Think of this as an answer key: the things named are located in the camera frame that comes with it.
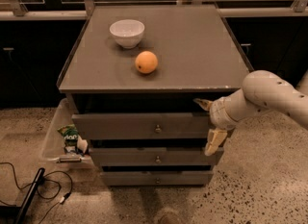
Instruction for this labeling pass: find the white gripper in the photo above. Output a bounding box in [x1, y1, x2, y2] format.
[193, 97, 238, 156]

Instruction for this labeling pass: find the grey top drawer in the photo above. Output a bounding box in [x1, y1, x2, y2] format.
[72, 112, 210, 140]

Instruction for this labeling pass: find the grey drawer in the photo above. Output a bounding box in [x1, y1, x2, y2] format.
[90, 147, 224, 166]
[72, 112, 210, 140]
[102, 171, 213, 186]

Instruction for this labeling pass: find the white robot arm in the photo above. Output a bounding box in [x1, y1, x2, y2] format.
[194, 70, 308, 156]

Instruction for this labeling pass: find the grey bottom drawer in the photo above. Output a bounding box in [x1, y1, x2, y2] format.
[102, 171, 213, 186]

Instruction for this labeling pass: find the grey drawer cabinet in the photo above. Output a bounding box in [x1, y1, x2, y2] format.
[58, 5, 251, 173]

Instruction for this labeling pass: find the grey middle drawer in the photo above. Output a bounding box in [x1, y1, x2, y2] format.
[90, 147, 224, 166]

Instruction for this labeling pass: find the orange fruit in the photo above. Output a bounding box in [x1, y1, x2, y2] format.
[135, 51, 158, 74]

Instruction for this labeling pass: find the white ceramic bowl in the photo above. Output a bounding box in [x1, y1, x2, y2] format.
[109, 19, 145, 49]

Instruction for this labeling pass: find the green snack bag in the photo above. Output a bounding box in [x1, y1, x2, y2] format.
[58, 124, 79, 147]

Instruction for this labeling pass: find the clear plastic bin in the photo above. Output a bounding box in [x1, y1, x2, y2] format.
[40, 99, 93, 168]

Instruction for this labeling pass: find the black bar on floor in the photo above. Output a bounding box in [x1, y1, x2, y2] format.
[13, 167, 45, 224]

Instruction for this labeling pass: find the black cable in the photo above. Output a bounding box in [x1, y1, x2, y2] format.
[0, 162, 74, 224]

